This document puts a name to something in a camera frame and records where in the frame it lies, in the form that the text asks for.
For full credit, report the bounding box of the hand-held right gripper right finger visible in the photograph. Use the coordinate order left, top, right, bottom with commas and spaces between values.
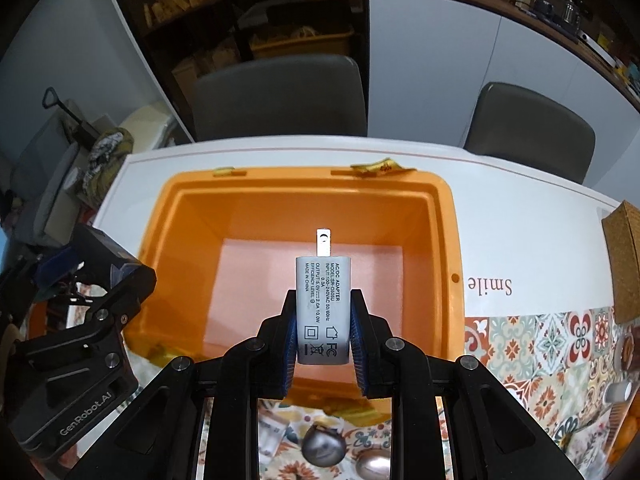
350, 287, 586, 480

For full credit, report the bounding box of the pinkish silver egg-shaped case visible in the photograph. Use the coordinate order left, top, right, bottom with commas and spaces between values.
355, 452, 393, 480

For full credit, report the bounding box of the white power adapter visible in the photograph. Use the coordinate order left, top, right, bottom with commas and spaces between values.
294, 228, 354, 367

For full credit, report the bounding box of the grey silver egg-shaped case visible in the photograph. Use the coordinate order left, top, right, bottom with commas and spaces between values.
301, 422, 347, 467

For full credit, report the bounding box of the patterned plate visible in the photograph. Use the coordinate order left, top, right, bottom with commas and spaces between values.
615, 330, 640, 376

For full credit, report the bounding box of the white cup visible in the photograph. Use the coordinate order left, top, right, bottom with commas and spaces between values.
604, 380, 634, 406

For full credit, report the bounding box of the woven box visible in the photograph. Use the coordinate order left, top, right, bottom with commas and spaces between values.
601, 200, 640, 326

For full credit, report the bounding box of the patterned tablecloth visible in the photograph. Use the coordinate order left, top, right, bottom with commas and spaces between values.
92, 132, 640, 480

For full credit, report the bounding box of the white battery charger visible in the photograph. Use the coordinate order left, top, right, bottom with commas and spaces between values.
258, 410, 289, 456

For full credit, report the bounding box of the dark wooden shelf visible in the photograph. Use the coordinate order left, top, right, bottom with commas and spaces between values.
102, 0, 371, 143

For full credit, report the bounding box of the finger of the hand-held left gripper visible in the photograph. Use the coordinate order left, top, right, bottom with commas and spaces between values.
74, 225, 157, 324
0, 249, 85, 322

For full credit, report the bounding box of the orange plastic bin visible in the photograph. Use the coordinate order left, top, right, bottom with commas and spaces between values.
122, 157, 468, 413

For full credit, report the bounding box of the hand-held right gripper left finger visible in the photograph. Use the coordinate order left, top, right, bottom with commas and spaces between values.
65, 287, 301, 480

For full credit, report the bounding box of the black handled tool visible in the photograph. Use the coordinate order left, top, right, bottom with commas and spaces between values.
42, 87, 101, 145

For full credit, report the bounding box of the grey chair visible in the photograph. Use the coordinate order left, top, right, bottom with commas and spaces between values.
462, 82, 597, 186
192, 55, 368, 142

